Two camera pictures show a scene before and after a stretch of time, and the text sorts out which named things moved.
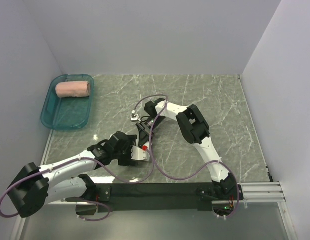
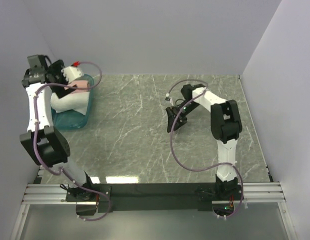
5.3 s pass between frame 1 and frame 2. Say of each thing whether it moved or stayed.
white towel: moved
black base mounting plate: stayed
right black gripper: moved
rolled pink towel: stayed
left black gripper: moved
